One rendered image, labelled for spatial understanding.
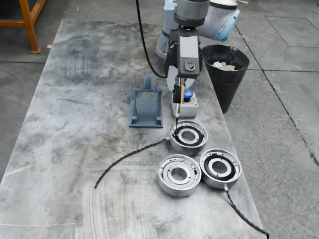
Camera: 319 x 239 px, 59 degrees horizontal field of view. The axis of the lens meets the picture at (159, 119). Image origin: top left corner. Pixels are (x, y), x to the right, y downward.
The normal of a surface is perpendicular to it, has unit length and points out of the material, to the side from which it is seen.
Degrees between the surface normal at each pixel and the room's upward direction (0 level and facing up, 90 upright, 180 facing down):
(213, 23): 79
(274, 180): 0
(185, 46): 32
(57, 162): 0
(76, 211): 0
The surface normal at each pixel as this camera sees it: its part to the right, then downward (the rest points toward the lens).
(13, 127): 0.09, -0.72
